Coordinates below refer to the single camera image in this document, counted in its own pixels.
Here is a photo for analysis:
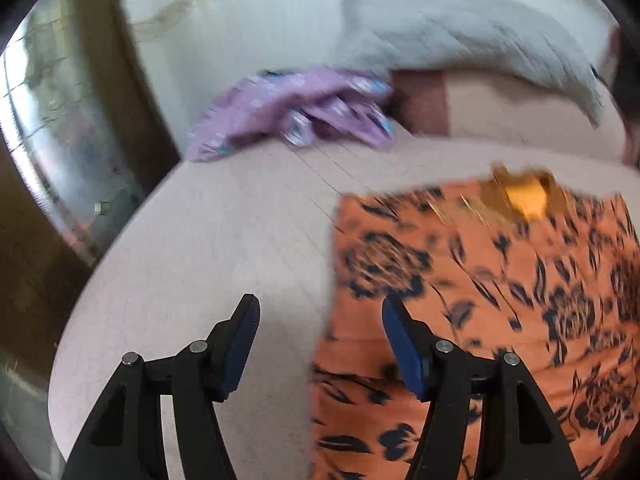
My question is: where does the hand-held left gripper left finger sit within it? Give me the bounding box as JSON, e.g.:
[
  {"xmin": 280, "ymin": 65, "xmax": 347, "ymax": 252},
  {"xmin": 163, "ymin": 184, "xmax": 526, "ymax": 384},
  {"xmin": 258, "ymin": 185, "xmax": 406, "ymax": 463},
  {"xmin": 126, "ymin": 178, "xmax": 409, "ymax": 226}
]
[{"xmin": 61, "ymin": 293, "xmax": 261, "ymax": 480}]

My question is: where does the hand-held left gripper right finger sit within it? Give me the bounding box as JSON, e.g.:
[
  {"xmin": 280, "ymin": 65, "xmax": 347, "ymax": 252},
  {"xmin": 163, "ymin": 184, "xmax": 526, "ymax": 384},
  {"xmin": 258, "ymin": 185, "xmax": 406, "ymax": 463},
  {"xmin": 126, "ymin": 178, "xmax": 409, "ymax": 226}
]
[{"xmin": 381, "ymin": 294, "xmax": 583, "ymax": 480}]

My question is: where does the orange black floral garment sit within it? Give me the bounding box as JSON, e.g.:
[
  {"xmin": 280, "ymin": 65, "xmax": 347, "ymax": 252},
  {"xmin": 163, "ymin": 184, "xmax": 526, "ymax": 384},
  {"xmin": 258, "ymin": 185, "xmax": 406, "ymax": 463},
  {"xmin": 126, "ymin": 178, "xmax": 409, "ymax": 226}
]
[{"xmin": 310, "ymin": 165, "xmax": 640, "ymax": 480}]

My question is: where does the purple printed garment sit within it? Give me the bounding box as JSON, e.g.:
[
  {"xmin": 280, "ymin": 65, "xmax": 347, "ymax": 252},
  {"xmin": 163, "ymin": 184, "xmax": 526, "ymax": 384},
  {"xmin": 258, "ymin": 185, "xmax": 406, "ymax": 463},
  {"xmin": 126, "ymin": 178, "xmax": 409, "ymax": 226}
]
[{"xmin": 186, "ymin": 64, "xmax": 397, "ymax": 163}]

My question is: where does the wooden glass-panel door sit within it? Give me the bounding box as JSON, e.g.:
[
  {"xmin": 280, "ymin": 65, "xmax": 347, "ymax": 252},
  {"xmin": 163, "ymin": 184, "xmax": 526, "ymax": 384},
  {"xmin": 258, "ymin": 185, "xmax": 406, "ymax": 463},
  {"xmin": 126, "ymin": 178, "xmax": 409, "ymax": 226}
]
[{"xmin": 0, "ymin": 0, "xmax": 148, "ymax": 266}]

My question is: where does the grey quilted blanket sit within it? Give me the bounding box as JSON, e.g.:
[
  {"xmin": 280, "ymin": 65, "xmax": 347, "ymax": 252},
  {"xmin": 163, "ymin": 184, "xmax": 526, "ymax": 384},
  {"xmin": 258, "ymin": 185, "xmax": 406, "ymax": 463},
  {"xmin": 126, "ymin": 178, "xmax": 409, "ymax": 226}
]
[{"xmin": 332, "ymin": 0, "xmax": 613, "ymax": 128}]

